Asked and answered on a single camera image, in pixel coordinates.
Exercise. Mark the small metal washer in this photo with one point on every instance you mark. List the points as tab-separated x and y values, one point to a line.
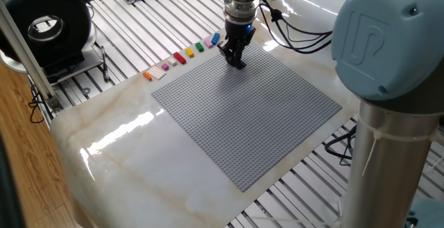
83	89

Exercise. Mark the grey Lego baseplate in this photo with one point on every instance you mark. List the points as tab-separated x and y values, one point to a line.
243	110

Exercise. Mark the blue Lego brick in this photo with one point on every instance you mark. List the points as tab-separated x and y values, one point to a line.
215	39

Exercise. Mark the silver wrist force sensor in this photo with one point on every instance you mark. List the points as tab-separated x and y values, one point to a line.
241	9

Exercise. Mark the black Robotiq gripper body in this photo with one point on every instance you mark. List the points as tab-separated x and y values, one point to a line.
240	34

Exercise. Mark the yellow Lego brick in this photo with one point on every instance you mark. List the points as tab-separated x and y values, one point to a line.
189	52

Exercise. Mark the light pink Lego brick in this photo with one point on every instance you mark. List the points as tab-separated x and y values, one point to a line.
208	43

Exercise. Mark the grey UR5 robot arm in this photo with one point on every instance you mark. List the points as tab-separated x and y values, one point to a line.
388	48

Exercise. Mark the small magenta Lego brick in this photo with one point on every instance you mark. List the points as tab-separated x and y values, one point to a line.
165	67

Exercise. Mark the black metal pen tool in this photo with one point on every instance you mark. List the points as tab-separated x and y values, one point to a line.
105	63

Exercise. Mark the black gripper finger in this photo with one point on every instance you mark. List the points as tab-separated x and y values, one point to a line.
229	51
240	51

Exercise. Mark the black Lego plate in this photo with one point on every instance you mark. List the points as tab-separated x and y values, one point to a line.
240	66

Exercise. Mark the green Lego brick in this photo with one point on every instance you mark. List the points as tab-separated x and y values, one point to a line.
199	46

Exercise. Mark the orange Lego brick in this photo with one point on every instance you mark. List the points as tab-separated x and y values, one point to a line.
147	76

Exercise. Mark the glossy marble pattern mat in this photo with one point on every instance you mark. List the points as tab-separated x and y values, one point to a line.
145	172

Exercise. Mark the black curved panel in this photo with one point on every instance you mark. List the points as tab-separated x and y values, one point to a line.
8	186

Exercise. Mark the small white Lego brick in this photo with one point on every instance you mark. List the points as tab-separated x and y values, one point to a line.
172	61

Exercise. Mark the red Lego brick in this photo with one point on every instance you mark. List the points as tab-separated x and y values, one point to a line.
179	58

